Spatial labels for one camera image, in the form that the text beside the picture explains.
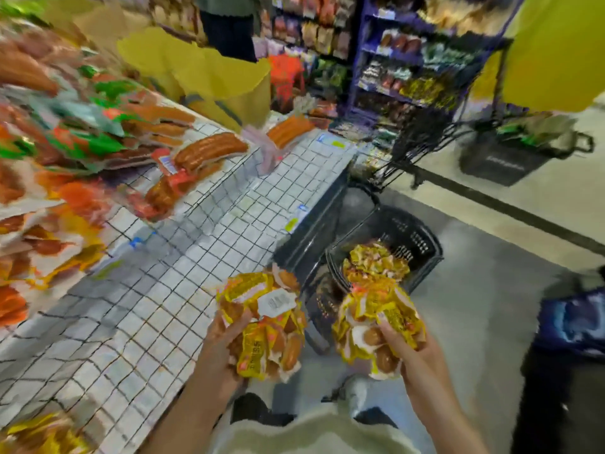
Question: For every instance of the person's right hand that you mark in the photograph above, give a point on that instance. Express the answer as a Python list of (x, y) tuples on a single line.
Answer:
[(421, 366)]

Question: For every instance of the person's left hand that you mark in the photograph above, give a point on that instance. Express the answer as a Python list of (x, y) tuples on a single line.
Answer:
[(217, 369)]

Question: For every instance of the yellow snack packets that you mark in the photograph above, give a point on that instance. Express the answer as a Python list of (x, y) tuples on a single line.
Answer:
[(378, 312), (265, 321)]

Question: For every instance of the tiled white display table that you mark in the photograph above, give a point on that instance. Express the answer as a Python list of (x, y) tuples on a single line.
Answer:
[(161, 298)]

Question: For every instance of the heap of yellow sausage bundles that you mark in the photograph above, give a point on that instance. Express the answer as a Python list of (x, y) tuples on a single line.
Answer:
[(373, 265)]

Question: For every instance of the black shopping basket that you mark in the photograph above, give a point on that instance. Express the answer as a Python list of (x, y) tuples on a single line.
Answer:
[(411, 236)]

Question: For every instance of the red label brown sausage pack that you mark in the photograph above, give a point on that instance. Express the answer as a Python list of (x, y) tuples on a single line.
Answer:
[(203, 151)]

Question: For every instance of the long orange sausage pack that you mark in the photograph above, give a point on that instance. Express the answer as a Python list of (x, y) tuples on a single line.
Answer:
[(288, 132)]

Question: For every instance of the pile of sausage packets tier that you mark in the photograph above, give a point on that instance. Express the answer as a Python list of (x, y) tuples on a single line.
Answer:
[(66, 123)]

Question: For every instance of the person's right forearm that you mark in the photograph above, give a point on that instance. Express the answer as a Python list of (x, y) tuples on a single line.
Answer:
[(444, 421)]

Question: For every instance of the person's left forearm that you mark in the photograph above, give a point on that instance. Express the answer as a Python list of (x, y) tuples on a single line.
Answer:
[(189, 428)]

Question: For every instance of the person's right shoe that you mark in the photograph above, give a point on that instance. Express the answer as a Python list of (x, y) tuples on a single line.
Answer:
[(350, 397)]

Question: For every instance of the black basket holding groceries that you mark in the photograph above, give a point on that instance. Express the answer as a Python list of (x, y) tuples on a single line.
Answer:
[(510, 156)]

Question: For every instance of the black shorts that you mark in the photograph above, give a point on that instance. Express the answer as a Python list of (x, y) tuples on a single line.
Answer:
[(251, 406)]

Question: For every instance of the dark blue display stand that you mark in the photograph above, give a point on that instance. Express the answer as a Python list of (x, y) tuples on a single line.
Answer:
[(567, 373)]

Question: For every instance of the blue yellow price label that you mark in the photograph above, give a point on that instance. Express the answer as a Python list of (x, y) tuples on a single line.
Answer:
[(296, 219), (334, 143)]

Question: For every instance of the yellow bin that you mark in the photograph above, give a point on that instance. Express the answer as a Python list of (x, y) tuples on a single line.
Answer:
[(151, 52), (76, 14), (227, 85)]

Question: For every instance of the red stool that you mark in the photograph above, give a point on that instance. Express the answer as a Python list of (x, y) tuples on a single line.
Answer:
[(285, 75)]

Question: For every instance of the blue goods rack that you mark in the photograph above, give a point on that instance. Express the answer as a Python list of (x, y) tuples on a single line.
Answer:
[(416, 61)]

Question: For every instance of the yellow display panel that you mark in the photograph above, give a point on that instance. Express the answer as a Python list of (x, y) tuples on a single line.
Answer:
[(558, 52)]

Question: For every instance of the store shelving with packaged goods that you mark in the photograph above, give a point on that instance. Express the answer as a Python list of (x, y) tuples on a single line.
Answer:
[(312, 33)]

